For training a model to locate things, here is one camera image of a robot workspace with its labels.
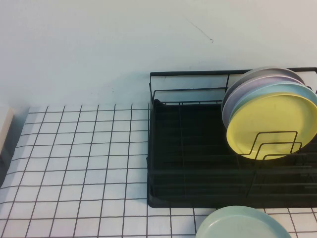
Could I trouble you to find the mint green round plate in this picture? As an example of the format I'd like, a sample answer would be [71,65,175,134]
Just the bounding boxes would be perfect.
[195,205,293,238]

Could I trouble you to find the lilac round plate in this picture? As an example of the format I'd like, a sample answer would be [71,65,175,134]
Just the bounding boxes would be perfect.
[222,75,308,128]

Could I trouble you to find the white black-grid tablecloth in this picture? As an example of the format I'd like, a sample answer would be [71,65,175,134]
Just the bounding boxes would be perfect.
[0,103,317,238]

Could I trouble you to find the beige box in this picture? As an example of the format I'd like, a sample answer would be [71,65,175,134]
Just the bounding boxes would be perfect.
[0,105,16,159]

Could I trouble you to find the black drain tray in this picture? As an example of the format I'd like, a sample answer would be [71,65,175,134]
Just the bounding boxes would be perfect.
[148,99,317,209]

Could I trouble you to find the black wire dish rack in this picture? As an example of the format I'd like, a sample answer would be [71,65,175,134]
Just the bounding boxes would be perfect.
[147,66,317,208]

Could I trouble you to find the yellow round plate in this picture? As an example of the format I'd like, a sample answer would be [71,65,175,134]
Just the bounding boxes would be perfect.
[225,92,317,160]

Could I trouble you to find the light blue round plate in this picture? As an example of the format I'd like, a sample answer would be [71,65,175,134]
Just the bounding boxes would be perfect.
[231,83,317,117]

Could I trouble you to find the grey round plate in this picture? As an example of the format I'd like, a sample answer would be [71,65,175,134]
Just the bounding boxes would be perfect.
[222,65,305,110]

